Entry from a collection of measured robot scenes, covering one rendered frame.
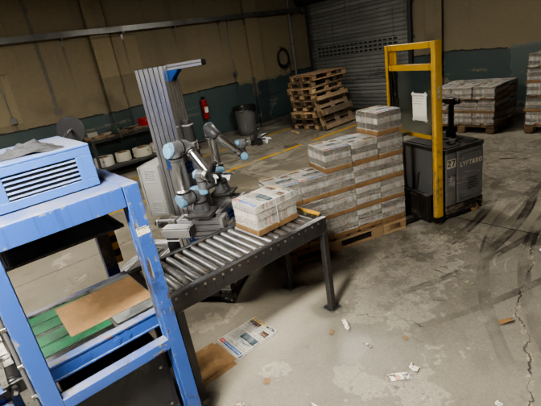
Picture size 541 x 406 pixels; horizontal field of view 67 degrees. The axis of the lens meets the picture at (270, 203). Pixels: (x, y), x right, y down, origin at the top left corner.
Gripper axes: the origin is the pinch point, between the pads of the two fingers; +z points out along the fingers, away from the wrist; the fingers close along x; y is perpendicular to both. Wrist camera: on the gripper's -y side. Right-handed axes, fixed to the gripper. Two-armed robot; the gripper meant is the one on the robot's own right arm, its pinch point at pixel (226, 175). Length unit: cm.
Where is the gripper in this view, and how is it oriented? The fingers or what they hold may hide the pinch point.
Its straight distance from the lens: 292.0
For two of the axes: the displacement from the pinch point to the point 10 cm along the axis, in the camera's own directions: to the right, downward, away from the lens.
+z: 7.5, 1.2, -6.5
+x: -6.6, 2.4, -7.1
